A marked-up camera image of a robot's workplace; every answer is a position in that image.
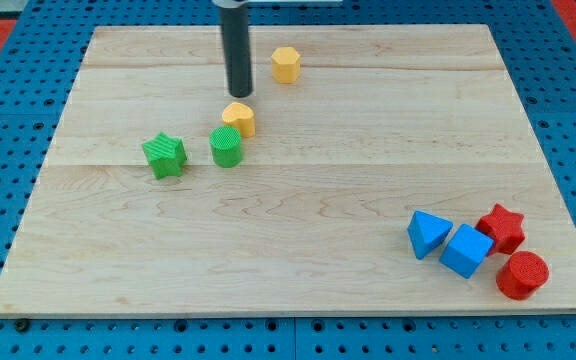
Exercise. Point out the green circle block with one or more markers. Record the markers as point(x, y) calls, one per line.
point(225, 143)

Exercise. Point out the yellow heart block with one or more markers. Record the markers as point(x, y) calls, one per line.
point(241, 117)

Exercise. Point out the yellow hexagon block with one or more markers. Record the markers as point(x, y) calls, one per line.
point(286, 65)

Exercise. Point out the red circle block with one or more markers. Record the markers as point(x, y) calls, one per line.
point(522, 275)

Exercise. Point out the light wooden board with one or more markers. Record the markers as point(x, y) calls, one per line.
point(382, 121)

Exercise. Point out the green star block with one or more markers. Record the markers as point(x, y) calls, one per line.
point(165, 155)

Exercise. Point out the blue triangle block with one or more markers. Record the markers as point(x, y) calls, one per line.
point(426, 232)

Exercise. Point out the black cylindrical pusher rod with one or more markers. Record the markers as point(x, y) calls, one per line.
point(234, 25)

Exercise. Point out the blue cube block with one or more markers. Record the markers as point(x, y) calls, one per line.
point(466, 251)

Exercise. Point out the red star block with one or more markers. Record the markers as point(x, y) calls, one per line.
point(504, 227)

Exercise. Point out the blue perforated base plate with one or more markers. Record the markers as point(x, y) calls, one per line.
point(38, 65)

